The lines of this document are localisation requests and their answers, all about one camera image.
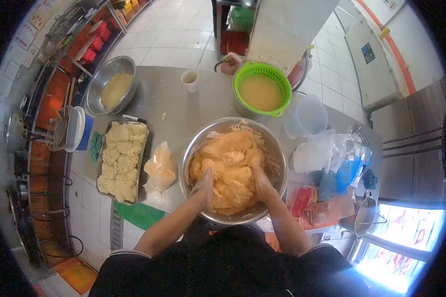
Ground green floor mat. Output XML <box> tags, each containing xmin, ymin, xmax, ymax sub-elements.
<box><xmin>114</xmin><ymin>201</ymin><xmax>168</xmax><ymax>231</ymax></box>

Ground steel bowl of breadcrumbs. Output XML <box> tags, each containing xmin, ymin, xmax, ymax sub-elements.
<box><xmin>85</xmin><ymin>56</ymin><xmax>138</xmax><ymax>117</ymax></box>

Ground green colander with yellow liquid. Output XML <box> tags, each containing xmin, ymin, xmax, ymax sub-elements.
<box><xmin>233</xmin><ymin>62</ymin><xmax>293</xmax><ymax>117</ymax></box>

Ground pile of plastic bags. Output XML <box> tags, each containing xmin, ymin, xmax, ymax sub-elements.
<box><xmin>290</xmin><ymin>125</ymin><xmax>372</xmax><ymax>197</ymax></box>

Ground steel pot with handle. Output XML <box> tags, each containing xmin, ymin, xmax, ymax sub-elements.
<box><xmin>342</xmin><ymin>190</ymin><xmax>388</xmax><ymax>239</ymax></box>

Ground person's right fingers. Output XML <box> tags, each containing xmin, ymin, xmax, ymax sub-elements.
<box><xmin>251</xmin><ymin>163</ymin><xmax>269</xmax><ymax>190</ymax></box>

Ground large steel mixing bowl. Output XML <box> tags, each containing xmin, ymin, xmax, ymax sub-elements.
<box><xmin>178</xmin><ymin>117</ymin><xmax>289</xmax><ymax>225</ymax></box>

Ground kitchen stove counter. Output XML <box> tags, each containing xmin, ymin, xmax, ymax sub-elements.
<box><xmin>4</xmin><ymin>0</ymin><xmax>127</xmax><ymax>268</ymax></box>

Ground clear plastic measuring jug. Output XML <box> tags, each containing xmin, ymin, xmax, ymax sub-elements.
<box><xmin>284</xmin><ymin>94</ymin><xmax>329</xmax><ymax>139</ymax></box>

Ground white round lid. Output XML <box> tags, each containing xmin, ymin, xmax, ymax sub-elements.
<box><xmin>64</xmin><ymin>106</ymin><xmax>86</xmax><ymax>153</ymax></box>

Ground person's left fingers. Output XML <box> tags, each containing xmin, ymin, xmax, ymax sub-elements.
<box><xmin>199</xmin><ymin>168</ymin><xmax>215</xmax><ymax>194</ymax></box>

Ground grey steel cabinet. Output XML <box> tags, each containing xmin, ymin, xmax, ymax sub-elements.
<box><xmin>372</xmin><ymin>76</ymin><xmax>446</xmax><ymax>201</ymax></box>

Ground white paper cup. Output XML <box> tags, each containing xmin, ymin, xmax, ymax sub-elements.
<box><xmin>181</xmin><ymin>69</ymin><xmax>200</xmax><ymax>93</ymax></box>

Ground person's body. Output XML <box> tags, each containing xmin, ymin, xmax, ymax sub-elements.
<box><xmin>88</xmin><ymin>217</ymin><xmax>370</xmax><ymax>297</ymax></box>

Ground steel tray of breaded pieces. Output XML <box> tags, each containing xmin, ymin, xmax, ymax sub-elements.
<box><xmin>96</xmin><ymin>120</ymin><xmax>149</xmax><ymax>206</ymax></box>

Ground clear bag of orange powder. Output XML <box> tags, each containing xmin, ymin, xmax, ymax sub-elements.
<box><xmin>143</xmin><ymin>141</ymin><xmax>177</xmax><ymax>194</ymax></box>

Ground orange marinated chicken mass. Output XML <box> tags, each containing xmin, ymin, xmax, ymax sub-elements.
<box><xmin>189</xmin><ymin>129</ymin><xmax>265</xmax><ymax>216</ymax></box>

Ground green cloth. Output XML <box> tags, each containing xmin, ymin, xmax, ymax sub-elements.
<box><xmin>89</xmin><ymin>131</ymin><xmax>104</xmax><ymax>164</ymax></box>

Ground teal cloth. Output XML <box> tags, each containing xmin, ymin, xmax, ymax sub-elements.
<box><xmin>363</xmin><ymin>169</ymin><xmax>378</xmax><ymax>191</ymax></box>

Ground person's left hand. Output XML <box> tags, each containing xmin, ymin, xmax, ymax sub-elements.
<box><xmin>190</xmin><ymin>168</ymin><xmax>215</xmax><ymax>208</ymax></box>

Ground glass display freezer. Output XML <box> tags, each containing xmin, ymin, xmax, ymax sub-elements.
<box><xmin>347</xmin><ymin>202</ymin><xmax>446</xmax><ymax>294</ymax></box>

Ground red seasoning packets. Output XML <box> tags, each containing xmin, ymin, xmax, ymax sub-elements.
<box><xmin>288</xmin><ymin>185</ymin><xmax>357</xmax><ymax>231</ymax></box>

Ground person's right hand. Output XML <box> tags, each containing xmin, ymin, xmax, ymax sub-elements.
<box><xmin>251</xmin><ymin>163</ymin><xmax>279</xmax><ymax>203</ymax></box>

